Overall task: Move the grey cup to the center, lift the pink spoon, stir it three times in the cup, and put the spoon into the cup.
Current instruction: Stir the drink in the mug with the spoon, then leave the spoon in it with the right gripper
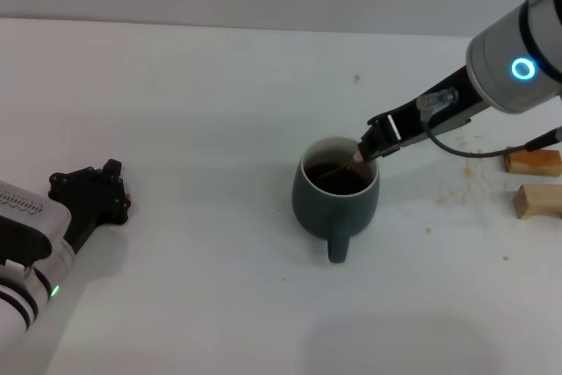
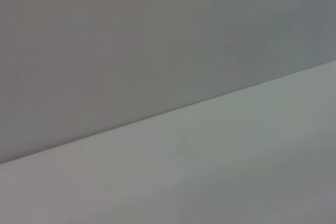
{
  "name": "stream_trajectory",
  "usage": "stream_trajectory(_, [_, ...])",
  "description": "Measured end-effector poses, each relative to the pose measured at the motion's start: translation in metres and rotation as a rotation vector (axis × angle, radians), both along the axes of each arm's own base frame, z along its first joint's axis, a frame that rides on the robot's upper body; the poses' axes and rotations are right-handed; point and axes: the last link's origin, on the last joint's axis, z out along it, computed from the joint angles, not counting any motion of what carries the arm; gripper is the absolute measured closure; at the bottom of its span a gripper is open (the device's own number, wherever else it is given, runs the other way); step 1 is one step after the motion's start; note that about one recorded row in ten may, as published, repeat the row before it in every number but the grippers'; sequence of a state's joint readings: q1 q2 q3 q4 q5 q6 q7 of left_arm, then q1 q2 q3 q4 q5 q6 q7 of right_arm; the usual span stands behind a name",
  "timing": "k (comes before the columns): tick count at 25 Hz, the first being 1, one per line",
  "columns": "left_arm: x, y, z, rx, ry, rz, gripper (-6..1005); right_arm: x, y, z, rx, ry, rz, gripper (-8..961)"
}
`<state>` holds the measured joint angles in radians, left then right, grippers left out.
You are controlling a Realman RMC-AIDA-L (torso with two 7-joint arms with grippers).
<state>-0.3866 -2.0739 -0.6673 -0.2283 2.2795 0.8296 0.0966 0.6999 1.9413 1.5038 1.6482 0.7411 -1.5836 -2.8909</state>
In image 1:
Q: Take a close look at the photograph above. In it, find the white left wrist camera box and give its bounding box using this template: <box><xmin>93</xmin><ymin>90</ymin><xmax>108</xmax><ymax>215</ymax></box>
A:
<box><xmin>0</xmin><ymin>179</ymin><xmax>73</xmax><ymax>271</ymax></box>

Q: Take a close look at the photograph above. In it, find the dark coffee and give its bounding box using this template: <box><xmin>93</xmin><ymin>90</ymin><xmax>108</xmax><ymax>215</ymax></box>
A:
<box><xmin>305</xmin><ymin>162</ymin><xmax>374</xmax><ymax>197</ymax></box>

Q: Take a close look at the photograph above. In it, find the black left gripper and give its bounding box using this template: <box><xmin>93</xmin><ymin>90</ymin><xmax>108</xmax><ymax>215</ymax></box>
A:
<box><xmin>47</xmin><ymin>158</ymin><xmax>132</xmax><ymax>254</ymax></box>

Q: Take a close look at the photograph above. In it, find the grey right gripper cable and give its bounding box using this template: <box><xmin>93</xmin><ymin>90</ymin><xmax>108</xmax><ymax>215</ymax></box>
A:
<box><xmin>415</xmin><ymin>87</ymin><xmax>562</xmax><ymax>160</ymax></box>

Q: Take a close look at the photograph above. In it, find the grey ceramic cup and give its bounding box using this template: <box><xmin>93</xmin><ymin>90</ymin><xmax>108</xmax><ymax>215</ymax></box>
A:
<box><xmin>292</xmin><ymin>136</ymin><xmax>381</xmax><ymax>265</ymax></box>

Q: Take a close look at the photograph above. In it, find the pale wooden block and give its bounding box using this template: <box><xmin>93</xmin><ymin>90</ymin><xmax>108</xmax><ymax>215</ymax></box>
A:
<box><xmin>512</xmin><ymin>184</ymin><xmax>562</xmax><ymax>220</ymax></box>

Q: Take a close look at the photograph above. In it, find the orange stained wooden block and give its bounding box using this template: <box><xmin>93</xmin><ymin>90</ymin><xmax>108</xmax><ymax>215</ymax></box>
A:
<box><xmin>503</xmin><ymin>148</ymin><xmax>562</xmax><ymax>177</ymax></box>

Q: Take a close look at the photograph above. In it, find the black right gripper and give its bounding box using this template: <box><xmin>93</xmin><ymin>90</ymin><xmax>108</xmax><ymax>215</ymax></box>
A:
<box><xmin>357</xmin><ymin>65</ymin><xmax>489</xmax><ymax>163</ymax></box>

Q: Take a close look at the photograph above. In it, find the pink handled metal spoon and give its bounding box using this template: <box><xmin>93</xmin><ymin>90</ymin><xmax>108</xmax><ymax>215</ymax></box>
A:
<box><xmin>315</xmin><ymin>152</ymin><xmax>364</xmax><ymax>184</ymax></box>

